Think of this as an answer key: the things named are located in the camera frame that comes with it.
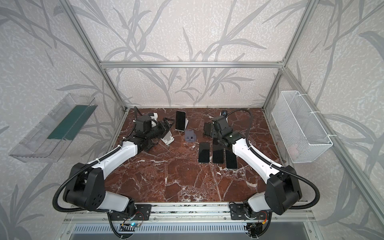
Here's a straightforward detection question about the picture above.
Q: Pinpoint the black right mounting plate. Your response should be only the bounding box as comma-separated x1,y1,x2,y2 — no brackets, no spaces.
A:
229,202,247,220

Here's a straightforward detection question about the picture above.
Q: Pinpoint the aluminium frame enclosure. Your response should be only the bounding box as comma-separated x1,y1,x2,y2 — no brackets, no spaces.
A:
59,1,384,224

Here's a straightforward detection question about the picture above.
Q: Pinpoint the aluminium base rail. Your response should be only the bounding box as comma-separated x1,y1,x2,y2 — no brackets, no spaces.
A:
56,202,322,240

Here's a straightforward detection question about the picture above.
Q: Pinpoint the black mounting plate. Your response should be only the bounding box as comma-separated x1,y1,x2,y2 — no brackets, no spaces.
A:
110,204,152,221
229,202,247,220

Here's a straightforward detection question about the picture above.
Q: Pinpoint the green circuit board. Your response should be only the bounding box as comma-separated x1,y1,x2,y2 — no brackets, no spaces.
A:
121,223,142,231

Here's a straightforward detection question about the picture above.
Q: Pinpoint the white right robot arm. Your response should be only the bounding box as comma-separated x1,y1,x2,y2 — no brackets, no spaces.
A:
203,116,302,218

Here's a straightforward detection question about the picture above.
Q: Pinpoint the black front smartphone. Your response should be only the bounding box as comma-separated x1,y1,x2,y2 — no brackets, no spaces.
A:
225,150,238,170

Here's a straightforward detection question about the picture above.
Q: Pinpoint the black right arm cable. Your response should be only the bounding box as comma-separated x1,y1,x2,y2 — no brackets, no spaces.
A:
224,108,321,210

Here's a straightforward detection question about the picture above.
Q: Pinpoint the purple-edged smartphone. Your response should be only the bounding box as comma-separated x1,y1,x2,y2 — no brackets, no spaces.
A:
175,111,187,132

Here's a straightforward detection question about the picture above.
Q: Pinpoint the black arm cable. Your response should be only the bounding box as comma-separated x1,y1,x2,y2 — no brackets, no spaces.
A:
52,106,142,214
224,108,321,210

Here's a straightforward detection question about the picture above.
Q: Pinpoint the green-edged smartphone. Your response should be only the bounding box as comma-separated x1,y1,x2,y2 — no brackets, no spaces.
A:
203,122,218,138

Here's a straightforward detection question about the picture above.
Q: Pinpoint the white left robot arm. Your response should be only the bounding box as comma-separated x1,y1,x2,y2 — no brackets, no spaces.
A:
53,113,175,216

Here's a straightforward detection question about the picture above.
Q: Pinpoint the clear plastic wall bin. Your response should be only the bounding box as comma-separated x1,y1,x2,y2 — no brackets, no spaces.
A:
9,94,98,163

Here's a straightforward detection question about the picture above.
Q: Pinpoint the black smartphone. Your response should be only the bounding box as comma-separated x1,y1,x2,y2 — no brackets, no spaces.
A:
213,145,225,164
198,142,210,164
225,150,238,170

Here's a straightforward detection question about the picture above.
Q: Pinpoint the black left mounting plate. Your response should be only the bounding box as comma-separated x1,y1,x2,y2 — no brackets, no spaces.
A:
110,204,152,221

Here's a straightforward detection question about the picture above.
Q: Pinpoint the white wire mesh basket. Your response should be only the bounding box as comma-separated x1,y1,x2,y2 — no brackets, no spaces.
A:
272,91,333,163

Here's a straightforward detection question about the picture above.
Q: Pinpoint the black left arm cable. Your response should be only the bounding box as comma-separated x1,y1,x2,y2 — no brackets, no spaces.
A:
52,106,142,214

